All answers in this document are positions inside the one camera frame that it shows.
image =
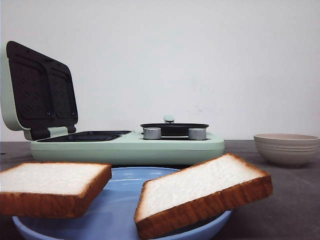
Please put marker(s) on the bread slice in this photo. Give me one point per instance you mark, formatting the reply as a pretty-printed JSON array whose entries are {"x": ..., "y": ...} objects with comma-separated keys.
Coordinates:
[
  {"x": 52, "y": 189},
  {"x": 197, "y": 193}
]

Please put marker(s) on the green breakfast maker lid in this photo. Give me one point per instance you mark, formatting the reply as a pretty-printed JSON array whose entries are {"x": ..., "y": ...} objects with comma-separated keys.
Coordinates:
[{"x": 38, "y": 94}]

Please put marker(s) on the beige ribbed bowl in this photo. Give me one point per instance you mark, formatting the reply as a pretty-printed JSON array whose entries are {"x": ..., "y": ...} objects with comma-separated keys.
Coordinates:
[{"x": 288, "y": 150}]

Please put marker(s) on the green breakfast maker base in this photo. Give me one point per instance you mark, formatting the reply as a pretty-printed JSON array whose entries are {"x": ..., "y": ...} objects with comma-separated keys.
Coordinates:
[{"x": 124, "y": 147}]

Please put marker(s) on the black round frying pan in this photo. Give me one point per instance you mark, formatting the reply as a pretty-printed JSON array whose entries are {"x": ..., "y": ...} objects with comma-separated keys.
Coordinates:
[{"x": 170, "y": 128}]

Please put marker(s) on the left silver control knob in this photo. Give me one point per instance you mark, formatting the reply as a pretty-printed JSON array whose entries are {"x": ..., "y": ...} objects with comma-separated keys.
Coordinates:
[{"x": 152, "y": 133}]

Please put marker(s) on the silver control knob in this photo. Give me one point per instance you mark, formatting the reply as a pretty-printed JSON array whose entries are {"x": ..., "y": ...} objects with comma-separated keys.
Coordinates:
[
  {"x": 152, "y": 133},
  {"x": 197, "y": 134}
]

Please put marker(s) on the right silver control knob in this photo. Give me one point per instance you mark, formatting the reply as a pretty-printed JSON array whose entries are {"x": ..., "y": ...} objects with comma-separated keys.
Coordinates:
[{"x": 197, "y": 134}]

